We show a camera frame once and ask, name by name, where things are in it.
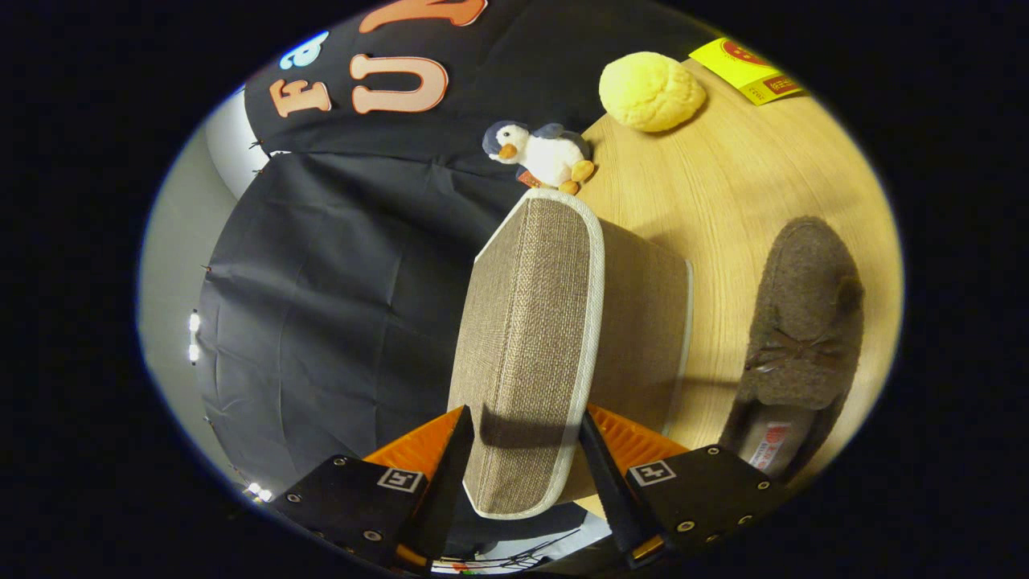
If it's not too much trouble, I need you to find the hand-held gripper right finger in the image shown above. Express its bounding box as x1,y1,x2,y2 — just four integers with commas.
579,404,793,568

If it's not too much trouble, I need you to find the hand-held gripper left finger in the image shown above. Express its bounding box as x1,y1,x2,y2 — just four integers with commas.
269,406,475,573

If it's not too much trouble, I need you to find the brown fabric storage box lid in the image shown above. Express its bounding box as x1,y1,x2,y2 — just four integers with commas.
447,187,605,519

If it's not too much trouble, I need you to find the brown fuzzy slipper shoe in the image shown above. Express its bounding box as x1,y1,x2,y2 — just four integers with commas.
718,216,867,486

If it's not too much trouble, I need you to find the penguin plush toy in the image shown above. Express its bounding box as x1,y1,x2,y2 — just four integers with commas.
481,121,597,196

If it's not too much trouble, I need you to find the yellow round sponge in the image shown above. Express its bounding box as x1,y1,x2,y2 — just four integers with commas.
598,51,708,133

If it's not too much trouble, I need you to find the yellow book red circle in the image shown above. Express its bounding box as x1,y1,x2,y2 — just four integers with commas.
689,36,805,106

